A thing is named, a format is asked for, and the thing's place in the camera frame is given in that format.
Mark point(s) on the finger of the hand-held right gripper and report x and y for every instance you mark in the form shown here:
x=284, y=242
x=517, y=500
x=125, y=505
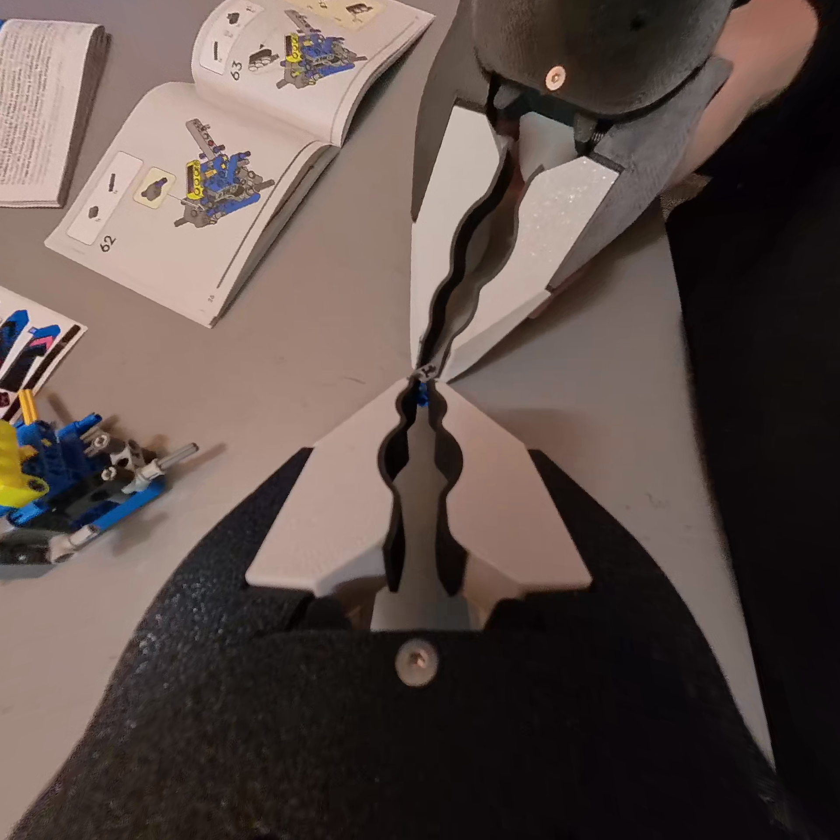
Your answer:
x=571, y=216
x=446, y=197

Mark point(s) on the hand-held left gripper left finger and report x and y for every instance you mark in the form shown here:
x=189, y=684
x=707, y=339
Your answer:
x=328, y=518

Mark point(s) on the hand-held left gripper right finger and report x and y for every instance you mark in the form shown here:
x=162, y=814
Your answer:
x=505, y=518

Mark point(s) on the small blue lego pin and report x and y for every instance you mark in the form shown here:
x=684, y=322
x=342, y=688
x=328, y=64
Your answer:
x=421, y=395

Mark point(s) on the small black lego piece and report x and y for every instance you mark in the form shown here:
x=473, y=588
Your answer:
x=430, y=371

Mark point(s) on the open lego instruction booklet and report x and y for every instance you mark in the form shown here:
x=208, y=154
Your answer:
x=197, y=197

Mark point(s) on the blue and yellow lego model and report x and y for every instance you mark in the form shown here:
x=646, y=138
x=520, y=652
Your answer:
x=79, y=472

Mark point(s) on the lego sticker sheet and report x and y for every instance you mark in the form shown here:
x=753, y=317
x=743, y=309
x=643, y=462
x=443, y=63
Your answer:
x=39, y=354

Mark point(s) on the person's right hand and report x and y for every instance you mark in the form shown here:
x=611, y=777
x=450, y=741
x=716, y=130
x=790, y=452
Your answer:
x=761, y=65

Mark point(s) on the person's dark clothing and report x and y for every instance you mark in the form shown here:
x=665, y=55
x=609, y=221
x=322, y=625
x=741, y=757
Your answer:
x=774, y=459

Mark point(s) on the folded printed paper leaflet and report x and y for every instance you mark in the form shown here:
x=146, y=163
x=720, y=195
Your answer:
x=39, y=111

